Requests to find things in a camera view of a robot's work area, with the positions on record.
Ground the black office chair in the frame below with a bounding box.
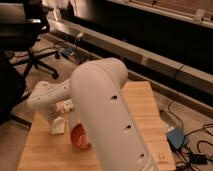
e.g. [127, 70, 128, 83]
[0, 0, 60, 79]

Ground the black power adapter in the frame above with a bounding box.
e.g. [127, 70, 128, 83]
[190, 154, 207, 165]

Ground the blue device on floor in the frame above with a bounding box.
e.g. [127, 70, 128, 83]
[166, 128, 189, 150]

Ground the white sponge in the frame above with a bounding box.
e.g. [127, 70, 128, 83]
[51, 117, 66, 135]

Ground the red bowl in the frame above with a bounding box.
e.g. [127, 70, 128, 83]
[70, 124, 90, 150]

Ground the black floor cable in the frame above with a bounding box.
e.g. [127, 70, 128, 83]
[166, 96, 213, 171]

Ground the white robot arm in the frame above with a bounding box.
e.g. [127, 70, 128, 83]
[27, 58, 159, 171]

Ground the blue box on floor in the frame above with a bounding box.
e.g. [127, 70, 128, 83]
[61, 48, 75, 58]

